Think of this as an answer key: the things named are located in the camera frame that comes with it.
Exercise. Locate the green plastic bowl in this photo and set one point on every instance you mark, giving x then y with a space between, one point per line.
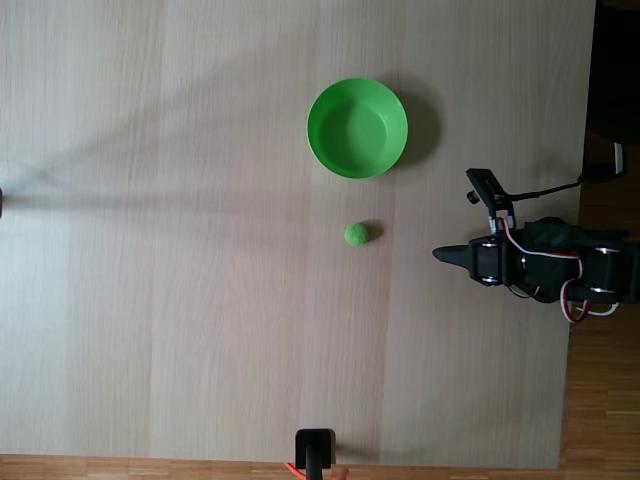
357 129

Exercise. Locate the green pompom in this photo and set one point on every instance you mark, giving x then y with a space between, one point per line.
356 234

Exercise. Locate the dark object at table edge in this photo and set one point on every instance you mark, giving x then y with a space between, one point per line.
1 202

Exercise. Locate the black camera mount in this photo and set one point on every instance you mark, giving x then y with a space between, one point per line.
487 187

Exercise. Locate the black furniture beside table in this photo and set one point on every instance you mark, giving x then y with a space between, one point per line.
615 75

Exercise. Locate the grey white strip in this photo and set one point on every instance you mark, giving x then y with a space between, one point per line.
620 159

